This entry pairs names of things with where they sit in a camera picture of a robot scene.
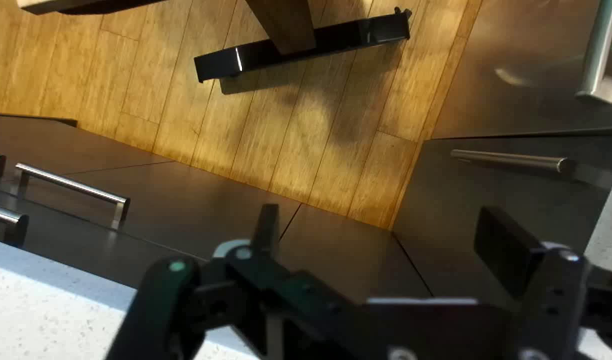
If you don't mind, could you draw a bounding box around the long steel drawer handle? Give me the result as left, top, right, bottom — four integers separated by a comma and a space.
0, 203, 33, 248

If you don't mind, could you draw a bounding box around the black metal base bar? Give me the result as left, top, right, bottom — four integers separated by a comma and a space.
193, 6, 414, 86

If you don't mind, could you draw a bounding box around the dark lower drawer cabinet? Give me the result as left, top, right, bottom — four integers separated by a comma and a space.
0, 111, 433, 307

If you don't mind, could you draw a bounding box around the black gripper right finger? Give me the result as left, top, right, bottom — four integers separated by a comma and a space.
473, 203, 592, 360

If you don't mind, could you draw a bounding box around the wooden post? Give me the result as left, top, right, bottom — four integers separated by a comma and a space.
245, 0, 318, 58

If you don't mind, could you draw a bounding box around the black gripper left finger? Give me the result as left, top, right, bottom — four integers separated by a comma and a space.
107, 202, 369, 360

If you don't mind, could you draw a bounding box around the steel dishwasher bar handle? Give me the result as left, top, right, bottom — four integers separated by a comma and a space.
448, 146, 578, 178

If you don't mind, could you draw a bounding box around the stainless steel dishwasher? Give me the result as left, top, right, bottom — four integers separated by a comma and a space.
392, 0, 612, 267

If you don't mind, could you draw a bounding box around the silver bar handle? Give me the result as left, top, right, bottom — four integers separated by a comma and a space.
576, 0, 612, 103

